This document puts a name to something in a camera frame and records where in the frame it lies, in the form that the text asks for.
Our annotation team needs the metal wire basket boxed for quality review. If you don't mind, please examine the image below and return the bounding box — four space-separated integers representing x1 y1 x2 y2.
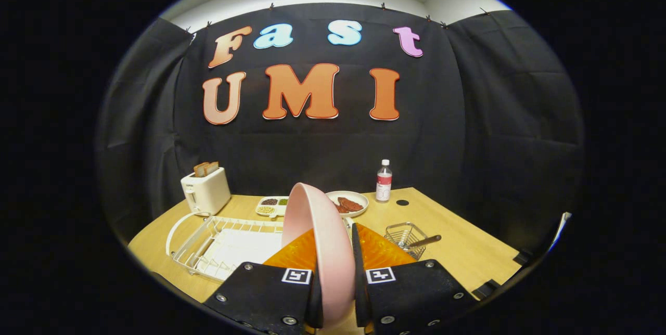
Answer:
384 222 430 261

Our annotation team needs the metal spoon with brown handle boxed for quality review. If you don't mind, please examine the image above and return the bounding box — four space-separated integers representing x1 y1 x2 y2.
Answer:
403 235 442 250

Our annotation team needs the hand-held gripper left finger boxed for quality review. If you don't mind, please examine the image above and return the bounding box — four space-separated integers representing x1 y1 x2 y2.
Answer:
203 228 324 335

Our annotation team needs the white drip tray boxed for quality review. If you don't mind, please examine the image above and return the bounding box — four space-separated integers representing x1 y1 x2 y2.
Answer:
200 229 284 281

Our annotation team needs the white plate with meat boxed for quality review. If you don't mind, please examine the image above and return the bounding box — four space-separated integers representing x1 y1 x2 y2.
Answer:
325 191 369 218

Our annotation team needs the white toaster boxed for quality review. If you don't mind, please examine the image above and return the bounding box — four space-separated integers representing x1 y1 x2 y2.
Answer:
181 167 232 216

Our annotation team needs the pink plate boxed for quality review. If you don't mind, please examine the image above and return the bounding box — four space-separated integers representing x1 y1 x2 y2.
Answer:
281 183 356 328

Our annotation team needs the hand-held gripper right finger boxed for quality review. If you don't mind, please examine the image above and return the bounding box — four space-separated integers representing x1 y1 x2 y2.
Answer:
352 223 477 335

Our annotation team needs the clear bottle with red label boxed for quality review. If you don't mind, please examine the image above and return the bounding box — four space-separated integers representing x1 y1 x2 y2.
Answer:
376 160 393 203

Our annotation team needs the white wire dish rack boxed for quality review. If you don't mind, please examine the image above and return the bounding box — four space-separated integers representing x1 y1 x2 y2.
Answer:
166 212 292 282

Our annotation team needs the white divided condiment tray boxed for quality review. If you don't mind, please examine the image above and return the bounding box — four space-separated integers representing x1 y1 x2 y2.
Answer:
255 197 290 218

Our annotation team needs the black backdrop cloth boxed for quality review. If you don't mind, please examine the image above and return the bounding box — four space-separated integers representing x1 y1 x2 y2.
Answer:
95 3 586 252

